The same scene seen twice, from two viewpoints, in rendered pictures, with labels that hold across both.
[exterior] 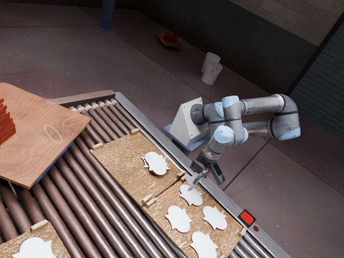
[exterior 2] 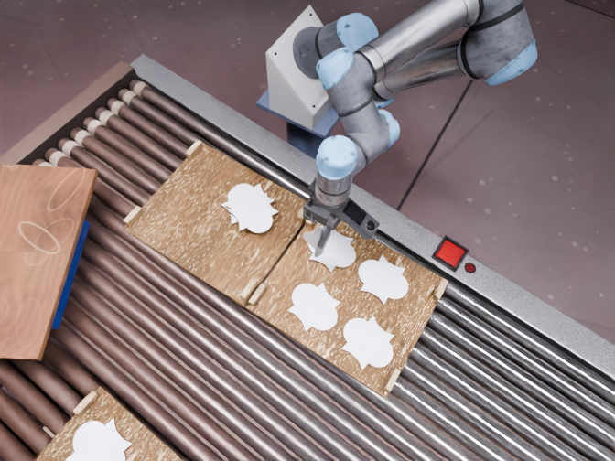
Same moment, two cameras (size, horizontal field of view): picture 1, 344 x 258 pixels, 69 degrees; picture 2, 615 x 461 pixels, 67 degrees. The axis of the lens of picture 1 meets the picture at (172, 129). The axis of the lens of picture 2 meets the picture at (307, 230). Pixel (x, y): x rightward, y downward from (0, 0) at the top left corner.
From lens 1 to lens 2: 0.46 m
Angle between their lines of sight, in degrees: 29
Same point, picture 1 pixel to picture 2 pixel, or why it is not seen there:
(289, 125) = (503, 48)
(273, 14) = not seen: outside the picture
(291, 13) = not seen: outside the picture
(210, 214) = (373, 276)
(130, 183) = (213, 268)
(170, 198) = (293, 270)
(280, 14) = not seen: outside the picture
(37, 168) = (37, 320)
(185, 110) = (281, 59)
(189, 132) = (305, 103)
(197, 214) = (350, 284)
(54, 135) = (42, 241)
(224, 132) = (332, 159)
